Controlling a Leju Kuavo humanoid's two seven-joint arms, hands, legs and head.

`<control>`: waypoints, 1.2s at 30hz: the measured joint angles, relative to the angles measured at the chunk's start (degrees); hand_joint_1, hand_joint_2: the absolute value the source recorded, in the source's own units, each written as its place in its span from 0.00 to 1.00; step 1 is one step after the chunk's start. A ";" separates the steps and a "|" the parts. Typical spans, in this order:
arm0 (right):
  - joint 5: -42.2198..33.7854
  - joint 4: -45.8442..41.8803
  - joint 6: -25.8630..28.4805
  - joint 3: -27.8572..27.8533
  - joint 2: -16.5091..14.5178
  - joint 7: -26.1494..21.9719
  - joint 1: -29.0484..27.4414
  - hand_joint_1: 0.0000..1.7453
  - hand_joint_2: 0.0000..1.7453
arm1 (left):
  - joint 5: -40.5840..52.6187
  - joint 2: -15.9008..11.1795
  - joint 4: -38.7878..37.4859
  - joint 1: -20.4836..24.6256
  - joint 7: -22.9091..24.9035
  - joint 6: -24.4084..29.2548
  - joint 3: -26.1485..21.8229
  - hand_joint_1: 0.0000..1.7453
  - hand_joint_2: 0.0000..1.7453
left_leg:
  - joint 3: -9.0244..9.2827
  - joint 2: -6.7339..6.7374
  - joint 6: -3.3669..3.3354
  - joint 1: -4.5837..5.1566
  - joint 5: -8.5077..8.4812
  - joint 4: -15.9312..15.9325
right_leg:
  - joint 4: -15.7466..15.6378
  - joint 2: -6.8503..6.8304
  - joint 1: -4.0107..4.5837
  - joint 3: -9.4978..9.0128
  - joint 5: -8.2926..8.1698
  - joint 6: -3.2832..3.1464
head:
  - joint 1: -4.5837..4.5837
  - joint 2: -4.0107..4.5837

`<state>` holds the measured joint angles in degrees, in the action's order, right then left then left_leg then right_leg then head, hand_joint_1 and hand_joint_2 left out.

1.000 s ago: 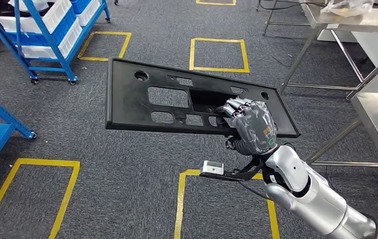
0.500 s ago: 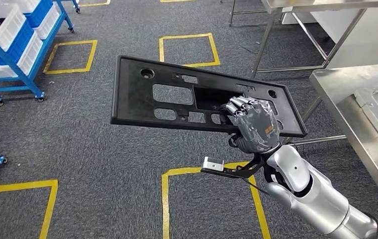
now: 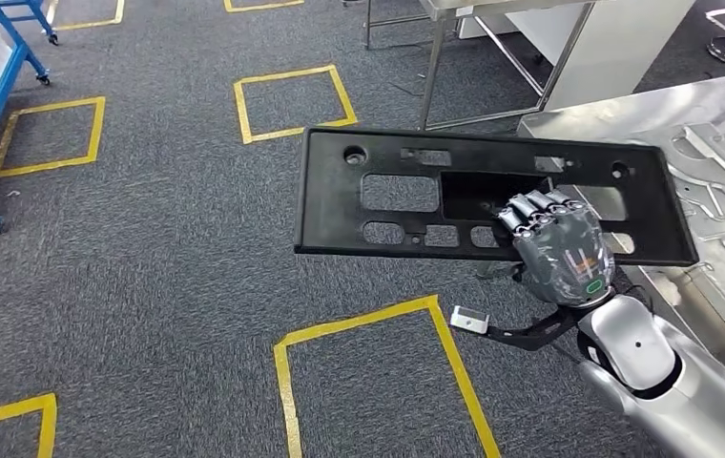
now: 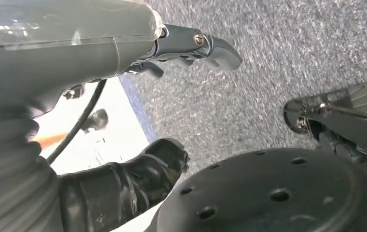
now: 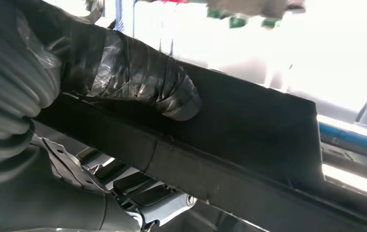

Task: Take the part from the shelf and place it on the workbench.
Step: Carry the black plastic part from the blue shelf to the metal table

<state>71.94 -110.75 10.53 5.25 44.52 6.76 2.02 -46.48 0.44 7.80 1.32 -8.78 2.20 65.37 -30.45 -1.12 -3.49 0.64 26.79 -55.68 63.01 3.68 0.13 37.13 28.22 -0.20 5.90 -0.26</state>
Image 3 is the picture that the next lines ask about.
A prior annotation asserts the black plastic plate part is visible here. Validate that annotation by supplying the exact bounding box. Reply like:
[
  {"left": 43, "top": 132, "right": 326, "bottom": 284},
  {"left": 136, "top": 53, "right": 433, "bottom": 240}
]
[{"left": 293, "top": 126, "right": 700, "bottom": 268}]

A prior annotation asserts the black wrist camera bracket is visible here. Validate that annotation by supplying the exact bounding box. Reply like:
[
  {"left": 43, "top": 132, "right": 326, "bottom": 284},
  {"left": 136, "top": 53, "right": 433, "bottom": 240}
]
[{"left": 486, "top": 306, "right": 582, "bottom": 353}]

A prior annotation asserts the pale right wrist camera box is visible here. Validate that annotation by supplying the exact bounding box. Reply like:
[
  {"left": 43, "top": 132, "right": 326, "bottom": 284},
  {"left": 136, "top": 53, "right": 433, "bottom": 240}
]
[{"left": 449, "top": 305, "right": 491, "bottom": 334}]

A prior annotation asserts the silver stamped metal panel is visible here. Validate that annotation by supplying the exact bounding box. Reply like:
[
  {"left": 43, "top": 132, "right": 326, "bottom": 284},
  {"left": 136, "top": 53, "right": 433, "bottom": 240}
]
[{"left": 517, "top": 71, "right": 725, "bottom": 412}]

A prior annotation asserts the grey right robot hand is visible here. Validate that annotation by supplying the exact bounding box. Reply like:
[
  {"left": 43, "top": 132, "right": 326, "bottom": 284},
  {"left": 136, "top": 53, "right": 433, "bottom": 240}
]
[{"left": 496, "top": 188, "right": 616, "bottom": 309}]

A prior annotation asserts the stainless steel table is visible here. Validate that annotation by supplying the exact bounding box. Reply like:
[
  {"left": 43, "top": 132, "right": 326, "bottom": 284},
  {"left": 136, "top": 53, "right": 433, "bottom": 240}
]
[{"left": 362, "top": 0, "right": 597, "bottom": 132}]

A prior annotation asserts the white panel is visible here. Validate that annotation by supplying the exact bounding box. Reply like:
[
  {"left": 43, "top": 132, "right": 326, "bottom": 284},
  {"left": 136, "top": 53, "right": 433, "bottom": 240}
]
[{"left": 460, "top": 0, "right": 697, "bottom": 113}]

